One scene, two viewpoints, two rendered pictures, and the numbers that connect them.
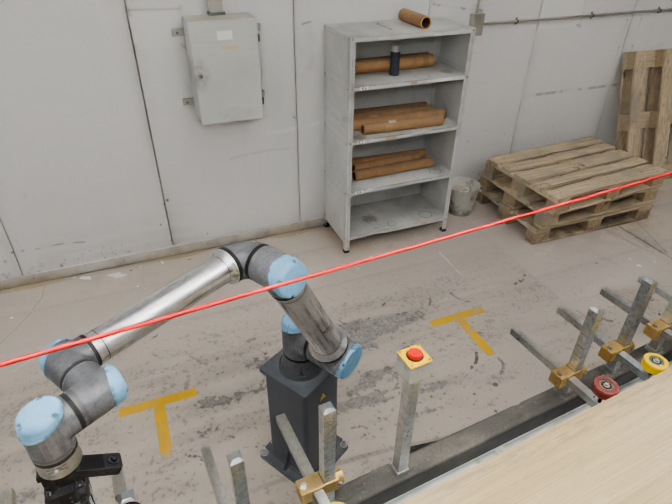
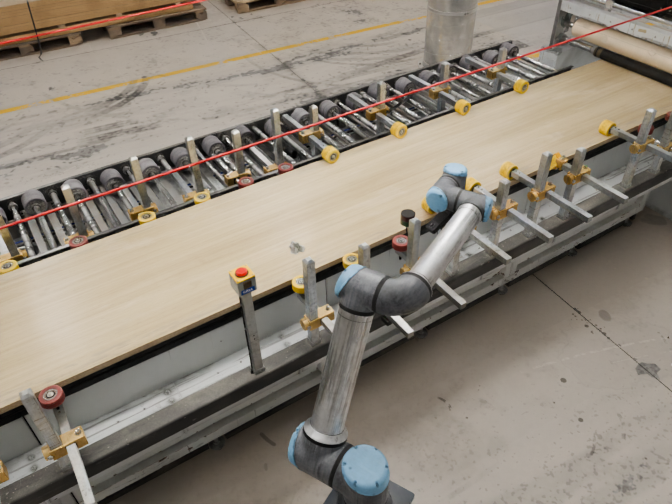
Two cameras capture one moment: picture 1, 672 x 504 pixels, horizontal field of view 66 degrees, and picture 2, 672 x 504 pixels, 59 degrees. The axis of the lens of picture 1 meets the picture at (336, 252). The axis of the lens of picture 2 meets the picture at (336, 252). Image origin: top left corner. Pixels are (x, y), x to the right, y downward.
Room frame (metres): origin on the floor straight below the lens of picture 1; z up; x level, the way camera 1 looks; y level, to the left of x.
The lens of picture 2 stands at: (2.51, -0.02, 2.59)
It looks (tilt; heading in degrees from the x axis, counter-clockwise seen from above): 41 degrees down; 175
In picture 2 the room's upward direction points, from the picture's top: 2 degrees counter-clockwise
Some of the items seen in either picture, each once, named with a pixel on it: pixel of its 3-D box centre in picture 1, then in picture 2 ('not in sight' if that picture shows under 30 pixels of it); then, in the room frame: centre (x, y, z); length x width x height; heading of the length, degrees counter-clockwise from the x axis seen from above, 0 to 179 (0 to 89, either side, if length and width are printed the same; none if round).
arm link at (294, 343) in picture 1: (302, 332); (363, 477); (1.54, 0.13, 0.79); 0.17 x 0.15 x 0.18; 52
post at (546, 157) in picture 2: not in sight; (537, 196); (0.30, 1.13, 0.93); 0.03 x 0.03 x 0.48; 27
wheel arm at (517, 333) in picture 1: (554, 366); (74, 453); (1.36, -0.82, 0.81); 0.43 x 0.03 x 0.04; 27
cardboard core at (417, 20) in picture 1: (414, 18); not in sight; (3.68, -0.49, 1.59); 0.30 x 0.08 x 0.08; 23
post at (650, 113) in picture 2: not in sight; (637, 150); (-0.04, 1.80, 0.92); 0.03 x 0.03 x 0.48; 27
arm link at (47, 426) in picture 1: (47, 430); (453, 180); (0.67, 0.59, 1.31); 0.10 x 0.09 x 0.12; 142
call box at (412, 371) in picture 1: (413, 365); (243, 281); (0.99, -0.22, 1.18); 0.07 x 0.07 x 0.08; 27
